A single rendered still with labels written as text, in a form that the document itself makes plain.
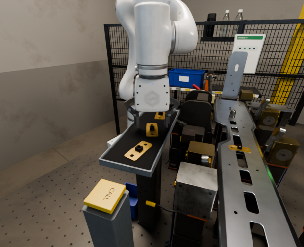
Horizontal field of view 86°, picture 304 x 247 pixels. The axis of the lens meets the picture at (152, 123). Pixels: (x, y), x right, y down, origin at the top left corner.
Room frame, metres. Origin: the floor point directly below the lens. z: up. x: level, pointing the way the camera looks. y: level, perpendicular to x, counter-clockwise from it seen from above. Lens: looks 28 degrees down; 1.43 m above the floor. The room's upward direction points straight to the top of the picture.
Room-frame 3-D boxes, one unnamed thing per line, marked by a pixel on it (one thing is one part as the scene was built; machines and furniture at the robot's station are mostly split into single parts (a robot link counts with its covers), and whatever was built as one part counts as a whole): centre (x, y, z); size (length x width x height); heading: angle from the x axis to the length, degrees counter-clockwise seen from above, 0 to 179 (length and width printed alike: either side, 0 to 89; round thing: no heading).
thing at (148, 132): (0.47, 0.00, 1.17); 0.08 x 0.04 x 0.01; 1
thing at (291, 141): (0.58, -0.58, 0.87); 0.12 x 0.07 x 0.35; 72
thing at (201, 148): (0.49, -0.16, 0.89); 0.12 x 0.08 x 0.38; 72
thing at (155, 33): (0.47, 0.00, 1.44); 0.09 x 0.08 x 0.13; 96
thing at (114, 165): (0.47, 0.01, 1.16); 0.37 x 0.14 x 0.02; 162
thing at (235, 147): (0.58, -0.38, 1.01); 0.08 x 0.04 x 0.01; 72
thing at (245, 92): (1.24, -0.74, 0.88); 0.08 x 0.08 x 0.36; 72
